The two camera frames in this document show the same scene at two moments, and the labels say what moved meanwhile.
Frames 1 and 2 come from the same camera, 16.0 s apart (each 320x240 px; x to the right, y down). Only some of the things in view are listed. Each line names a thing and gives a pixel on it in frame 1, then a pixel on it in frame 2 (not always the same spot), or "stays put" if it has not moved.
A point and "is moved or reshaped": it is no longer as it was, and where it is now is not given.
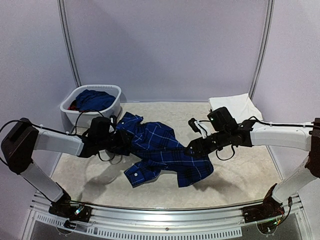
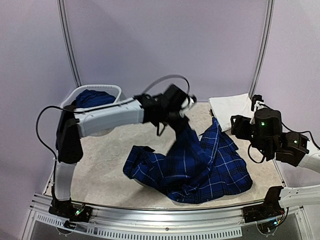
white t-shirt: x=240 y=106 stays put
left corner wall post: x=68 y=41 stays put
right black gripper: x=200 y=144 -> x=239 y=125
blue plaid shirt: x=161 y=152 is moved or reshaped
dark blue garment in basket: x=94 y=100 stays put
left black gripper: x=123 y=139 -> x=180 y=123
